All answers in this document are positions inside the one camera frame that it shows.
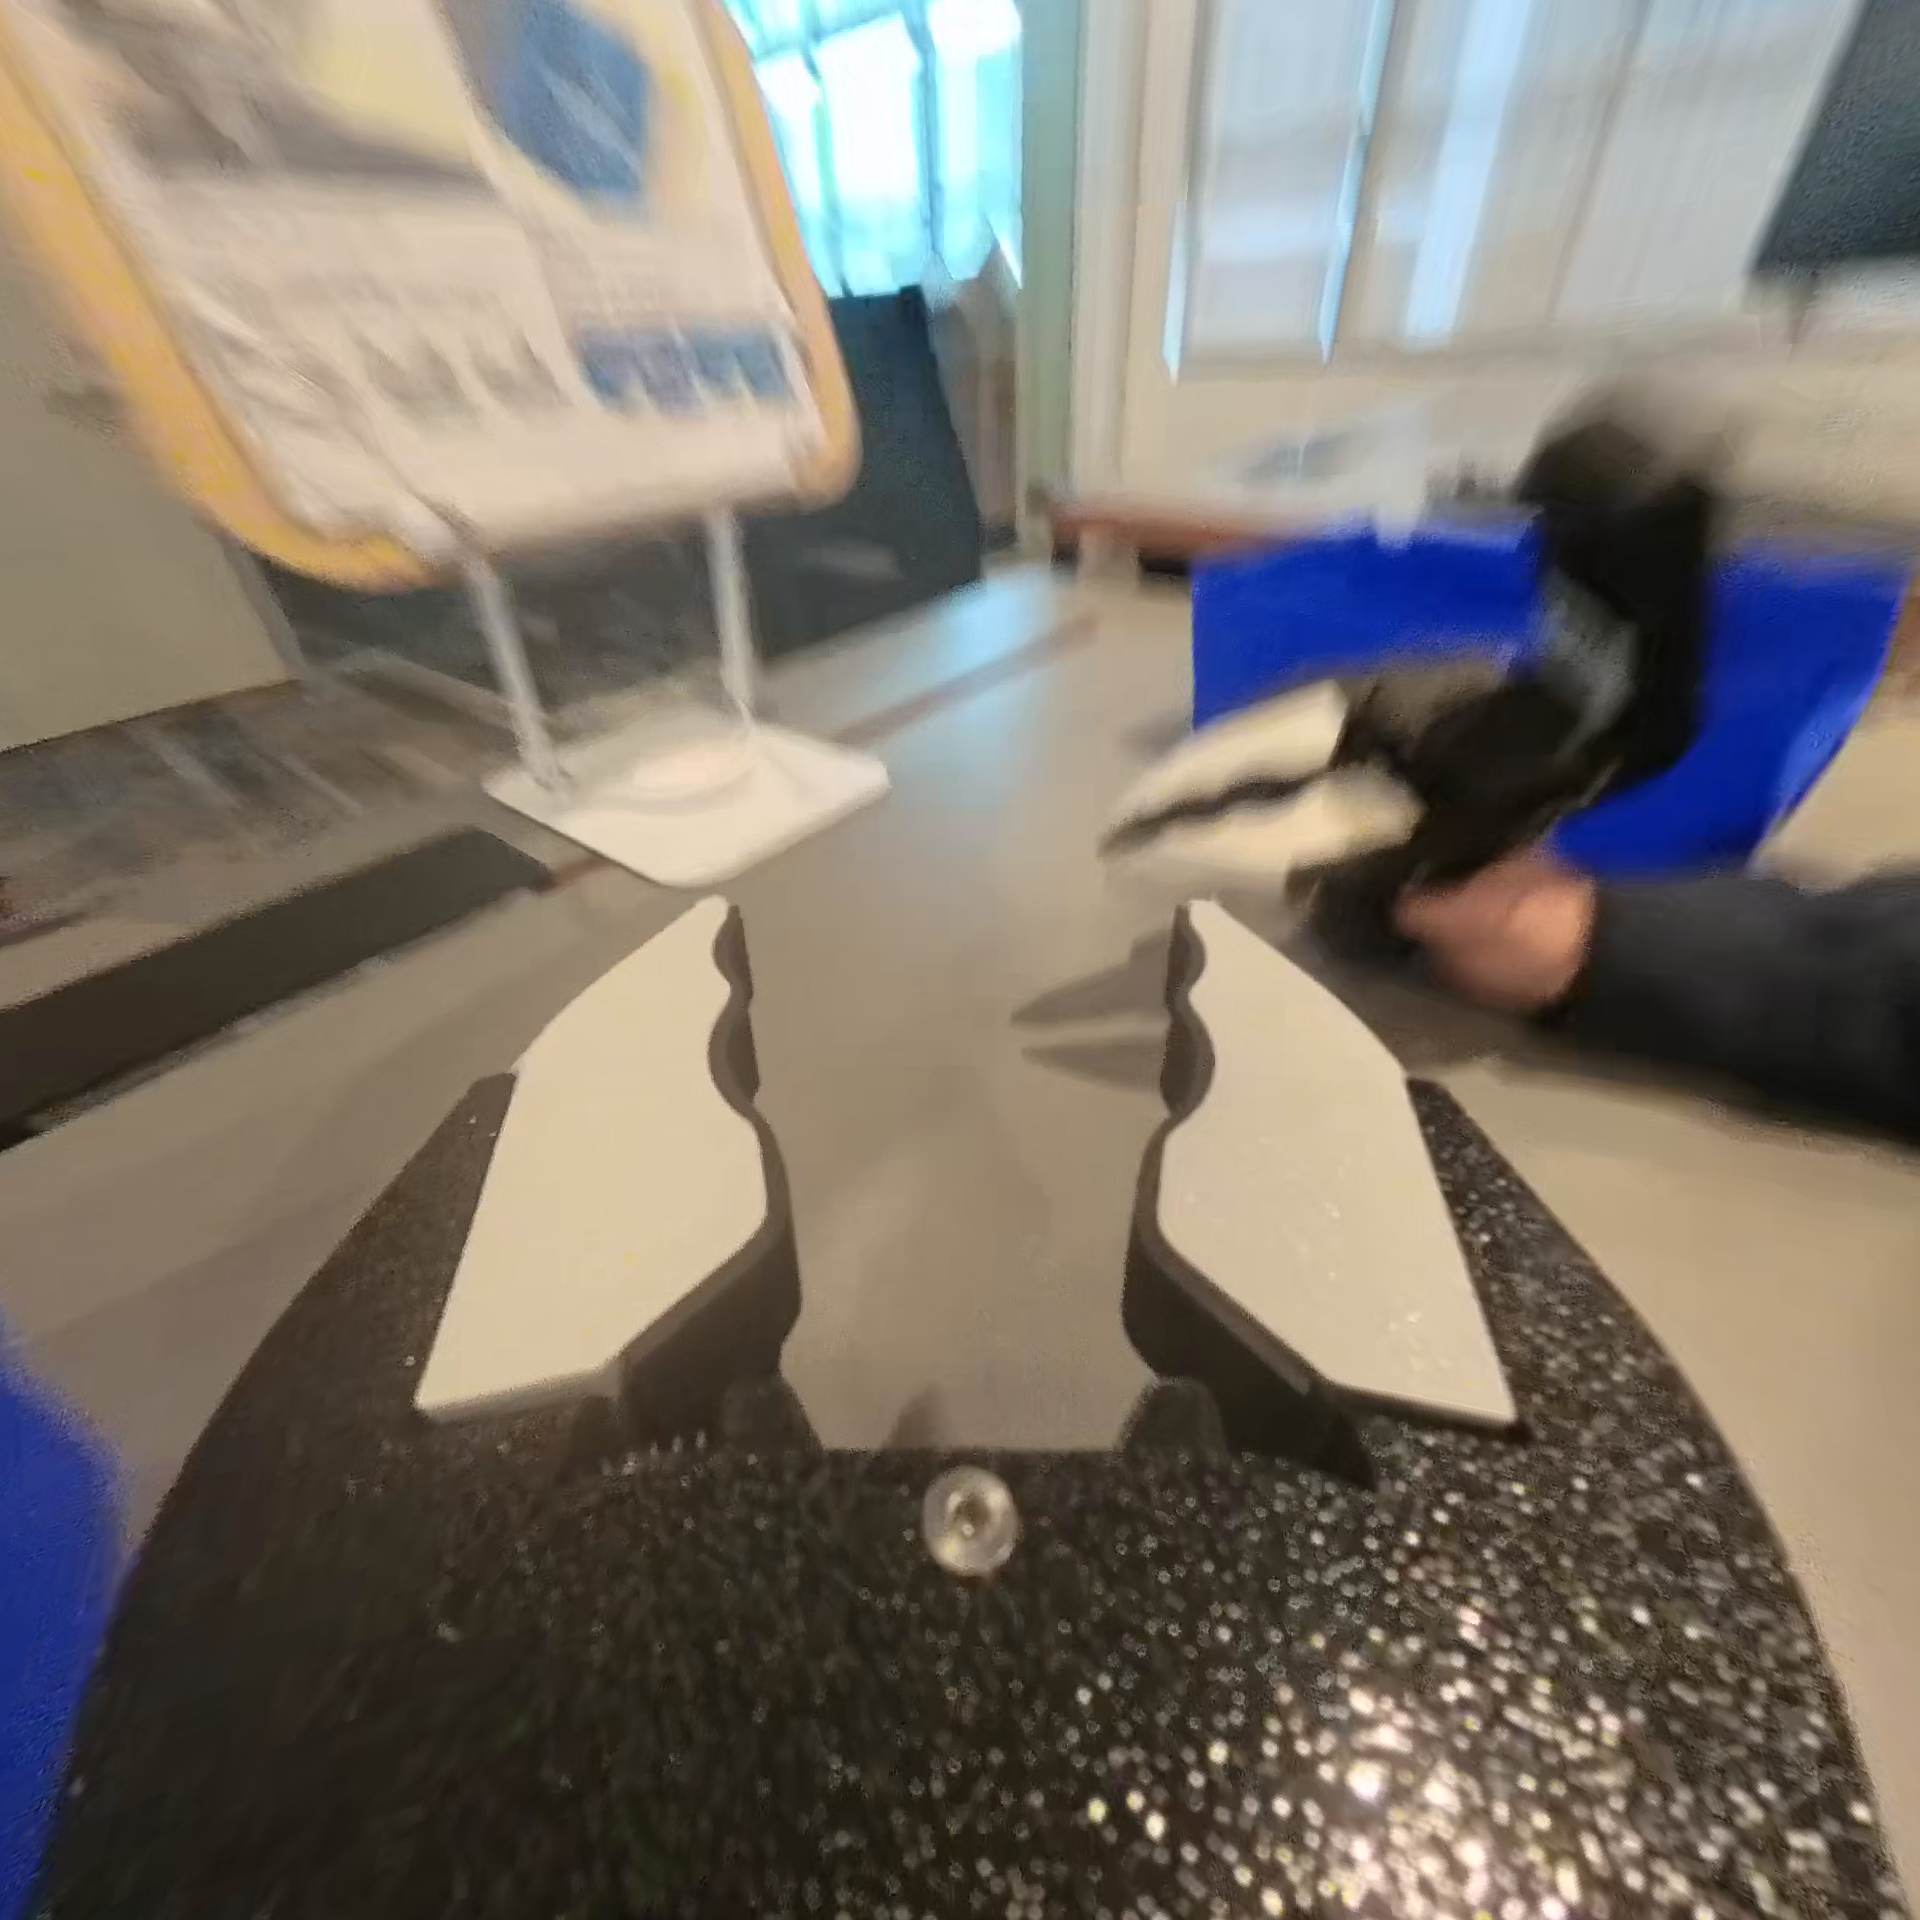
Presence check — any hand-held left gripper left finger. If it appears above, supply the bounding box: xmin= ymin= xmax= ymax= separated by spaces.
xmin=411 ymin=896 xmax=805 ymax=1450

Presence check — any person's right forearm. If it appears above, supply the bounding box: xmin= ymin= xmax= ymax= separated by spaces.
xmin=1546 ymin=872 xmax=1920 ymax=1151

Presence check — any white framed window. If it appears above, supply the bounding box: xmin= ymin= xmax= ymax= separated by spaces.
xmin=1162 ymin=0 xmax=1869 ymax=368

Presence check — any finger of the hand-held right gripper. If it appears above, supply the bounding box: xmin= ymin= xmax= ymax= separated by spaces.
xmin=1132 ymin=680 xmax=1361 ymax=825
xmin=1100 ymin=761 xmax=1426 ymax=906

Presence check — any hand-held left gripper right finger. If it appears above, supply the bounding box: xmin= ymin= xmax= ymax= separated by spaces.
xmin=1122 ymin=896 xmax=1523 ymax=1490

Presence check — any blue plastic bin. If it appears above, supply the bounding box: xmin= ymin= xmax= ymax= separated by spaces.
xmin=0 ymin=1313 xmax=128 ymax=1920
xmin=1189 ymin=508 xmax=1914 ymax=881

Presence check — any person's right hand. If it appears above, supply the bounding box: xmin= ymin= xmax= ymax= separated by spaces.
xmin=1392 ymin=864 xmax=1597 ymax=1013

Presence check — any instruction sign stand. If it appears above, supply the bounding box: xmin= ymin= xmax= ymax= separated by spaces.
xmin=0 ymin=0 xmax=893 ymax=889

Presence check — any dark partition panel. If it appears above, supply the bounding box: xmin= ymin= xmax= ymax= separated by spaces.
xmin=744 ymin=288 xmax=993 ymax=641

